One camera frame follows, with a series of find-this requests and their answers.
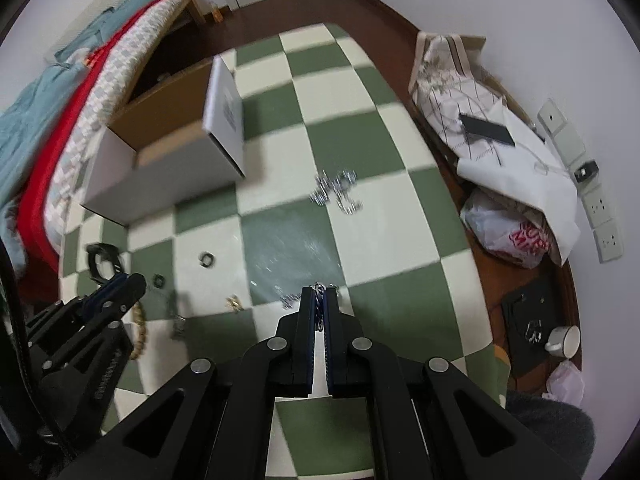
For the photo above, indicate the white wall socket strip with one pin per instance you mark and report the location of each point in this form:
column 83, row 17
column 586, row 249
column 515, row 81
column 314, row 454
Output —
column 598, row 209

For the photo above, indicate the gold earring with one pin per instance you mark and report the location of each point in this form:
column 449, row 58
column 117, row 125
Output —
column 234, row 303

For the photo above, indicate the black smart band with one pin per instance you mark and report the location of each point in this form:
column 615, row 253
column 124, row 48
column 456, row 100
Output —
column 100, row 254

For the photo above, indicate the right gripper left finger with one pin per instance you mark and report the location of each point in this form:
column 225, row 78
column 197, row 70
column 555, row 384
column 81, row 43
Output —
column 211, row 420

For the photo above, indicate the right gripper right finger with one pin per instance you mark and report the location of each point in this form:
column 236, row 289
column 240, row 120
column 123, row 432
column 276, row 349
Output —
column 428, row 420

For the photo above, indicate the black plug adapter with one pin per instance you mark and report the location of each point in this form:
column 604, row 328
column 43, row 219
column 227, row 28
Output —
column 586, row 171

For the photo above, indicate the teal blanket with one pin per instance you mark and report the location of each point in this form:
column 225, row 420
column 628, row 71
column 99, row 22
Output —
column 27, row 123

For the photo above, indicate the checkered mattress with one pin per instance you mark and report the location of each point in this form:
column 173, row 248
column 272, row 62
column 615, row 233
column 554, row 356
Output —
column 114, row 67

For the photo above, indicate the black bag on floor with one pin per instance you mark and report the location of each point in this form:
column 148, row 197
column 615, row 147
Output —
column 530, row 313

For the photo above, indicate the white red plastic bag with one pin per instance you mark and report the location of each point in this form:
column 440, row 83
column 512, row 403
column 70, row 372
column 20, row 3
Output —
column 504, row 232

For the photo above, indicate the orange bottle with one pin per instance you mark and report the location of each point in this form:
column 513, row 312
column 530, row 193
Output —
column 217, row 15

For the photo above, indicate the white cardboard box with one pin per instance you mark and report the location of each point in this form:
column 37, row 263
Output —
column 180, row 140

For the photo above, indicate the floral tote bag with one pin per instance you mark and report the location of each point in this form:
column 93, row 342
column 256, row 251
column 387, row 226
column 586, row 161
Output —
column 443, row 87

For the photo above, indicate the red blanket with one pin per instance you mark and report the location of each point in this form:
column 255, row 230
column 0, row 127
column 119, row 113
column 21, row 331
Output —
column 25, row 218

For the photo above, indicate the white ceramic mug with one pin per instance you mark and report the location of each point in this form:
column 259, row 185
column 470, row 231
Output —
column 564, row 342

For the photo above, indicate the black phone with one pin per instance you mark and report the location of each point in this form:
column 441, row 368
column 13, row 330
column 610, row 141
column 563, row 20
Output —
column 481, row 128

